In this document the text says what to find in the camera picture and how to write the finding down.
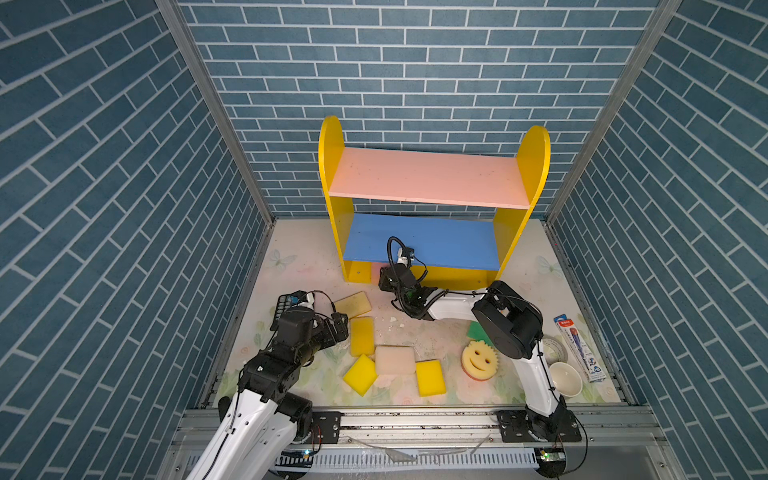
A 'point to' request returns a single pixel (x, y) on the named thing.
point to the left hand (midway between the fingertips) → (336, 321)
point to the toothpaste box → (580, 349)
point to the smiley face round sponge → (479, 361)
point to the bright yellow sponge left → (361, 374)
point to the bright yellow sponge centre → (430, 378)
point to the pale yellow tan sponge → (353, 305)
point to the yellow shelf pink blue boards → (451, 219)
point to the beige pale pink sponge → (395, 360)
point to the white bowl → (566, 379)
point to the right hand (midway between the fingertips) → (382, 268)
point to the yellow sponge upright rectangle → (362, 336)
